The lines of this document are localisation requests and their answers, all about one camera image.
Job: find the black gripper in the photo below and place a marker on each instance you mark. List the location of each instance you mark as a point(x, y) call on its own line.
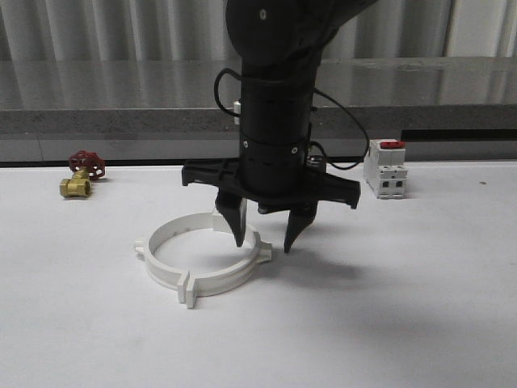
point(231, 203)

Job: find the white half pipe clamp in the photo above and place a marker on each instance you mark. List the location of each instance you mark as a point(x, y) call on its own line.
point(164, 254)
point(226, 279)

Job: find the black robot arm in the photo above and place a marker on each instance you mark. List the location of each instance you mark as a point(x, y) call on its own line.
point(280, 44)

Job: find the black cylindrical capacitor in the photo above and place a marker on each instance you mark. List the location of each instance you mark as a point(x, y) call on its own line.
point(316, 162)

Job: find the grey stone counter ledge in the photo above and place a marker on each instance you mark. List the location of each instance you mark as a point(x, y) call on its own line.
point(443, 108)

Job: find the brass valve red handwheel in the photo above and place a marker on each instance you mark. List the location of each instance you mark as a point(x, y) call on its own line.
point(86, 166)

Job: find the white circuit breaker red switch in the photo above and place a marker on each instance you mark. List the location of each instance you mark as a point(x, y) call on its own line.
point(384, 169)

